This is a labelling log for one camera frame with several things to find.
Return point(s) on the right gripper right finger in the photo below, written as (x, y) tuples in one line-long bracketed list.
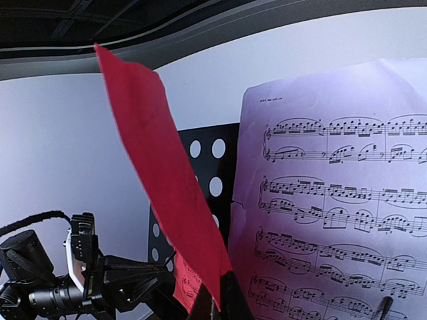
[(233, 304)]

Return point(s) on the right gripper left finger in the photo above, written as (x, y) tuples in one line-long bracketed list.
[(203, 306)]

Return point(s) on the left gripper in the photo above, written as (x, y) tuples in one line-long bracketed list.
[(104, 297)]

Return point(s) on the white sheet music page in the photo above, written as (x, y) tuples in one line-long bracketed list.
[(329, 212)]

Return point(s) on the black music stand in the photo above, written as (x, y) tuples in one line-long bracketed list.
[(210, 173)]

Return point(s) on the red paper sheet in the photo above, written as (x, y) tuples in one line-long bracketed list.
[(148, 132)]

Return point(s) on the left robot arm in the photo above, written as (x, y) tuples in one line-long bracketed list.
[(32, 289)]

